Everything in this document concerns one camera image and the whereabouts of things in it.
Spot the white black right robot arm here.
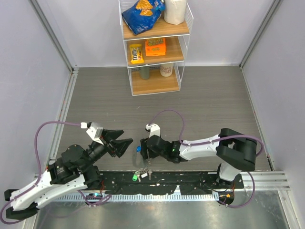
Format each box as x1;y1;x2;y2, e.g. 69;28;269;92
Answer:
140;125;259;188

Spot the orange candy box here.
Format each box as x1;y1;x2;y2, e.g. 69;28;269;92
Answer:
145;38;166;56

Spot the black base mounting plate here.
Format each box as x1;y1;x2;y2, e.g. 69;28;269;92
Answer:
101;171;244;195

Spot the blue chips bag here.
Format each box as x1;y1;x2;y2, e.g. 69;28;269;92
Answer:
122;0;165;35

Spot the white slotted cable duct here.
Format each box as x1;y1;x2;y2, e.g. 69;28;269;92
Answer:
53;192;219;202

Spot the key with blue tag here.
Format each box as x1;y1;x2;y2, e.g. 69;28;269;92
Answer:
136;146;142;152

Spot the key with green tag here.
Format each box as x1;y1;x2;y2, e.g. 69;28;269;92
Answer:
132;174;139;182

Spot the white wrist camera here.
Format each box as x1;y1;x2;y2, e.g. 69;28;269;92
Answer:
81;122;103;145
145;124;161;138

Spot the white paper towel roll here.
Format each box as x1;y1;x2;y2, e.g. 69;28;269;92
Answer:
164;0;187;25

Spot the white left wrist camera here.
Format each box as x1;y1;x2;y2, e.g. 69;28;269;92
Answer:
81;122;103;145

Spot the yellow candy bag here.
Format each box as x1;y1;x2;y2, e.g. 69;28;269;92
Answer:
129;44;144;64

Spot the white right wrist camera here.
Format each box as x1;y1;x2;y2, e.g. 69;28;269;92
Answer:
145;124;161;138

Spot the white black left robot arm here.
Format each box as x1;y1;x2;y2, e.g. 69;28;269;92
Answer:
4;127;133;220

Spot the white printed cup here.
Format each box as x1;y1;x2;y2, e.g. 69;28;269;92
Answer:
160;63;173;77

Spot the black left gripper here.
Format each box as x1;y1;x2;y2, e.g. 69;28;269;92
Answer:
81;128;134;171

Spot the white wire shelf unit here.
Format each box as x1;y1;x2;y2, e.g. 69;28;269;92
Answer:
120;1;193;96

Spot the metal key organizer with rings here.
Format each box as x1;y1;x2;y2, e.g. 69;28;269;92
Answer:
132;153;153;182

